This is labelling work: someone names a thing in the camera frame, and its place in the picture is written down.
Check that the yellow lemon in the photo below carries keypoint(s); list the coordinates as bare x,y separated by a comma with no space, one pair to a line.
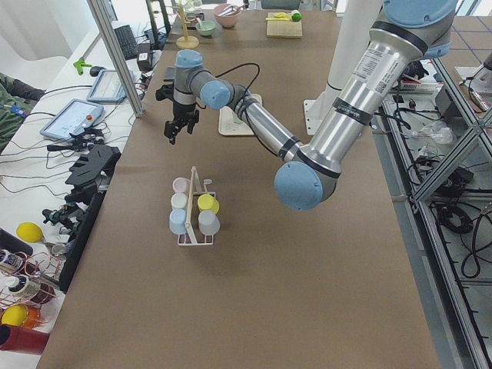
29,232

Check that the yellow cup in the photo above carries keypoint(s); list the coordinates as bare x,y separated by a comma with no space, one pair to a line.
208,202

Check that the pink cup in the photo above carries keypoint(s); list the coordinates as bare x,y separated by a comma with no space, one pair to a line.
181,185

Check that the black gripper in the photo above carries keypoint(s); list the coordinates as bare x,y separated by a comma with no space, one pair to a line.
181,111

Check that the green cup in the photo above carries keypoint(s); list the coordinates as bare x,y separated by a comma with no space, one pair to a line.
236,118

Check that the bamboo cutting board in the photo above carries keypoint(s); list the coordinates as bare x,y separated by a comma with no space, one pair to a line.
282,28

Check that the pink ice bowl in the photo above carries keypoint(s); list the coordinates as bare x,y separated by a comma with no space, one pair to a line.
227,15

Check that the teach pendant tablet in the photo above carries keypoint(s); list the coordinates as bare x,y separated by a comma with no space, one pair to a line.
73,119
107,88

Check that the aluminium frame post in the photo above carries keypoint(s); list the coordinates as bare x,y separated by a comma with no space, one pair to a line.
103,21

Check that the folded grey cloth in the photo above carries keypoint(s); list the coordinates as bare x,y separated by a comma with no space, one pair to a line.
169,74

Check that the black keyboard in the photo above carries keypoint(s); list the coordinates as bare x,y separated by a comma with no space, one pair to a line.
126,41

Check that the green bowl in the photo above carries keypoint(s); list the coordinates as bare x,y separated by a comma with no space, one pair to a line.
206,28

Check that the white wire cup rack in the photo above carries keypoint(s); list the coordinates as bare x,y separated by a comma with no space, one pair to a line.
190,238

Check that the person in green jacket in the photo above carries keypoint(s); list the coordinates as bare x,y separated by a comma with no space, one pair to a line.
15,92

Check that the cream rabbit tray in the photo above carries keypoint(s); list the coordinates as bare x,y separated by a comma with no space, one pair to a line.
227,127

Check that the sauce bottle white label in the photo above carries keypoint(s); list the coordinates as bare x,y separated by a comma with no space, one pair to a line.
11,262

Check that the light blue cup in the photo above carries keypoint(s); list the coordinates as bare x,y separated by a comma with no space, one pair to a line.
177,219

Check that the green lime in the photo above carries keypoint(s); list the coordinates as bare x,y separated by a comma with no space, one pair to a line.
296,16

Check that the pale grey-blue cup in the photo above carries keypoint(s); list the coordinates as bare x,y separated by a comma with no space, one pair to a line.
208,223

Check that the red cylinder can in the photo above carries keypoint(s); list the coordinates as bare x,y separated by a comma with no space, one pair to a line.
23,340

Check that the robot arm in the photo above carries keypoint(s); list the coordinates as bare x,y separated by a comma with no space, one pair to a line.
382,38

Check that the wooden cup tree stand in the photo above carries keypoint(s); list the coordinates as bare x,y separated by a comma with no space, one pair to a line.
185,8

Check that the cream white cup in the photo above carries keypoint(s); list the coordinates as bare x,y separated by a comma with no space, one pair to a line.
179,201

